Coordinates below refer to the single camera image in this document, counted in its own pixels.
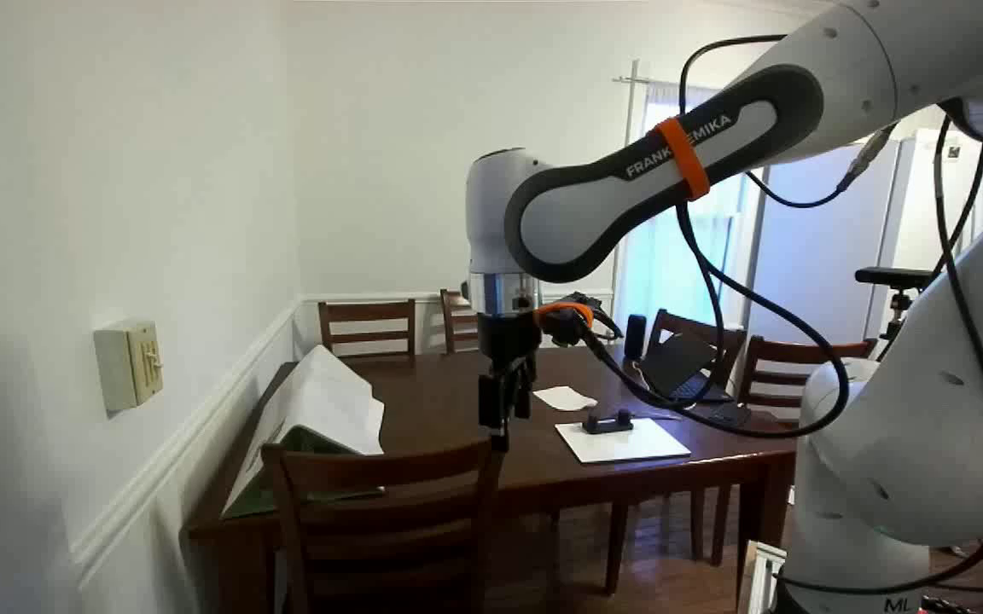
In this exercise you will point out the large white paper stack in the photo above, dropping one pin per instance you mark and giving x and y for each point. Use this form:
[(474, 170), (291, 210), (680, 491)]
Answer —
[(320, 401)]

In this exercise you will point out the black laptop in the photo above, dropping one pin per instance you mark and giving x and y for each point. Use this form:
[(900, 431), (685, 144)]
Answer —
[(685, 368)]

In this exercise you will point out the green folder under papers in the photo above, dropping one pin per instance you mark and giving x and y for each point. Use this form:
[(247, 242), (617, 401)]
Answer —
[(305, 443)]

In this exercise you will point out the dark wooden dining table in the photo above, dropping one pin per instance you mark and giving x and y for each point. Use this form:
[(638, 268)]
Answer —
[(430, 401)]

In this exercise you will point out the black cylindrical speaker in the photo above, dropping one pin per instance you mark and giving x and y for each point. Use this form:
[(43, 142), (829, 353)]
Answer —
[(635, 337)]

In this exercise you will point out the wooden chair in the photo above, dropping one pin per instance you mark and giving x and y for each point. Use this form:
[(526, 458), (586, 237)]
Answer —
[(774, 377), (457, 321), (382, 533), (379, 328), (729, 343)]

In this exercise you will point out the right near wooden chair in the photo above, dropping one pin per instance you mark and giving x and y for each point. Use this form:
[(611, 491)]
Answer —
[(774, 377)]

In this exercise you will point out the small white paper note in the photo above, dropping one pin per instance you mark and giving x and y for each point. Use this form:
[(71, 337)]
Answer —
[(565, 396)]

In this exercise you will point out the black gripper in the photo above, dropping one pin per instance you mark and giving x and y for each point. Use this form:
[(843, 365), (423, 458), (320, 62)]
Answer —
[(505, 383)]

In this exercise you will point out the black camera on stand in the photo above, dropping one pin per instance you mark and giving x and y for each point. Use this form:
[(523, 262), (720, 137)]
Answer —
[(906, 283)]

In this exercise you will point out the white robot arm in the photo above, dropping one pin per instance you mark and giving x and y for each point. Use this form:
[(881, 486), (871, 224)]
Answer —
[(890, 449)]

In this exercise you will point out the white paper sheet with stapler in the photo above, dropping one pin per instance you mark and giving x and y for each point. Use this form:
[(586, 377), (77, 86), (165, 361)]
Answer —
[(646, 440)]

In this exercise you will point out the glass patio door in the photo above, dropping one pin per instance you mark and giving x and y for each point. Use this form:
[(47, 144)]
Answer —
[(798, 258)]

